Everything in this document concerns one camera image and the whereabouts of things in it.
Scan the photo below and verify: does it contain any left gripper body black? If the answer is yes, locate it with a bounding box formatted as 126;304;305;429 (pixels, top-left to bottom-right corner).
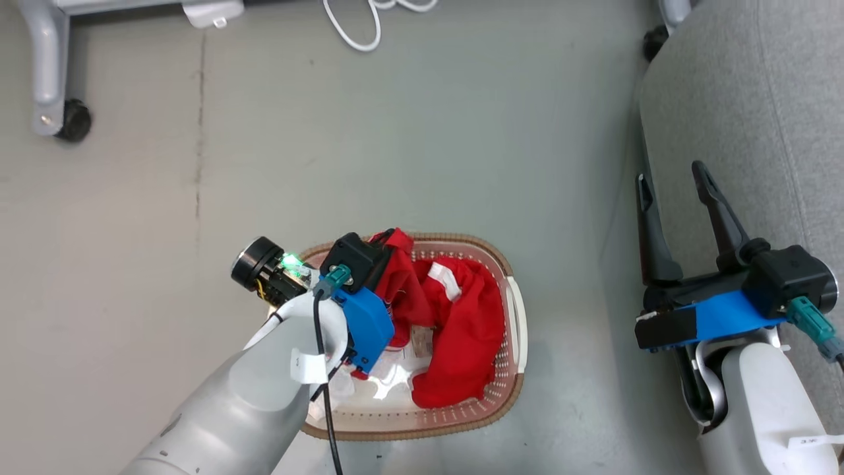
230;236;315;306

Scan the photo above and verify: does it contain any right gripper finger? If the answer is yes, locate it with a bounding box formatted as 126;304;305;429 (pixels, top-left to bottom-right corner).
635;173;685;286
691;160;773;272

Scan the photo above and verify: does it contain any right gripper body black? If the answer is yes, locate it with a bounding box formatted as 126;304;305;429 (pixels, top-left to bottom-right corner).
634;273;754;351

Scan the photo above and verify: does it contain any red garment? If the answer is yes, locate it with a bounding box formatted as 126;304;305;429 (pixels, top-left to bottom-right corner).
353;228;507;410

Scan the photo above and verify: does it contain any pink plastic laundry basket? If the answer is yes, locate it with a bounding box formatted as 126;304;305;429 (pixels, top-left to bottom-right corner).
290;232;529;442

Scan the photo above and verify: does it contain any white paper label tag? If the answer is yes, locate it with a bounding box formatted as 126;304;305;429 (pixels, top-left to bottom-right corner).
788;433;844;451
290;348;329;385

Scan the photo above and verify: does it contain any grey fabric sofa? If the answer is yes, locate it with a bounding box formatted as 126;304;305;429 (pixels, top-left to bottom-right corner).
636;0;844;475

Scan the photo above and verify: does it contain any white fabric piece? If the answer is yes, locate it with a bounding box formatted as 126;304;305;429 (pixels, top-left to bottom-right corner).
323;343;437;423

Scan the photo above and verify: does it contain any black caster wheel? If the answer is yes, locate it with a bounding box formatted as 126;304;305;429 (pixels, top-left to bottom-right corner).
55;99;94;143
643;25;671;64

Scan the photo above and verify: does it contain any white power adapter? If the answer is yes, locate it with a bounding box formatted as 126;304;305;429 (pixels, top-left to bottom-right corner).
181;0;245;29

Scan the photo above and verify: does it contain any black cable with teal plug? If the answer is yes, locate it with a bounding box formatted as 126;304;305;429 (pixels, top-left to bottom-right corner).
787;296;844;365
311;264;353;475

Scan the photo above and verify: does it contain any white cable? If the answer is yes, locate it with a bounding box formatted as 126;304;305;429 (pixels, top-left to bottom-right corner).
322;0;439;53

